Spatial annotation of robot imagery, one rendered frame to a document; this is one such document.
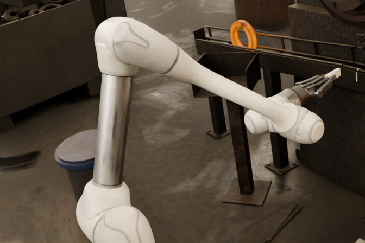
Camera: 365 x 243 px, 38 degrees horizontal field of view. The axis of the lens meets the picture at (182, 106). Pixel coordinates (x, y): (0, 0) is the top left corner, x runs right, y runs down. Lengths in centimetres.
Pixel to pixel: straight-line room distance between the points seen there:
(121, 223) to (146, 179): 137
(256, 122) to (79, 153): 98
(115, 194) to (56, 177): 149
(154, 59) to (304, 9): 107
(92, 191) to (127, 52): 51
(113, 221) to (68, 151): 96
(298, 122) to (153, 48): 52
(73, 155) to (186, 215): 62
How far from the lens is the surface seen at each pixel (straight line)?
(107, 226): 161
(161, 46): 150
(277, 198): 264
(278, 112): 165
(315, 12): 236
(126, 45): 148
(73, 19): 397
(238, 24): 267
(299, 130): 168
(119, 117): 168
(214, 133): 322
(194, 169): 293
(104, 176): 173
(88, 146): 251
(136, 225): 160
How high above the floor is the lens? 159
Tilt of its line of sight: 26 degrees down
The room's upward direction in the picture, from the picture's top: 11 degrees counter-clockwise
